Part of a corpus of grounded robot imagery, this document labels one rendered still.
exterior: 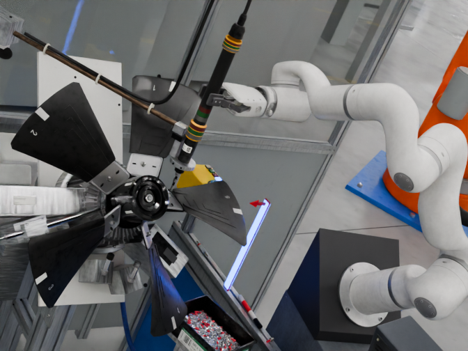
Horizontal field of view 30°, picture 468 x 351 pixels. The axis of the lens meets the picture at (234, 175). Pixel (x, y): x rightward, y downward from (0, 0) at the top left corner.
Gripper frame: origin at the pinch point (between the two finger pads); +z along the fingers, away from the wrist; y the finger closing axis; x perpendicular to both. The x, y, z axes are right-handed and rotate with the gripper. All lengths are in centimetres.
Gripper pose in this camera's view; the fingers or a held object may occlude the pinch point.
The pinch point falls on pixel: (210, 95)
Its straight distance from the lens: 220.6
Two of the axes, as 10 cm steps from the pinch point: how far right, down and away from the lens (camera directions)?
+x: 3.8, -8.3, -4.2
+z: -7.9, -0.4, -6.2
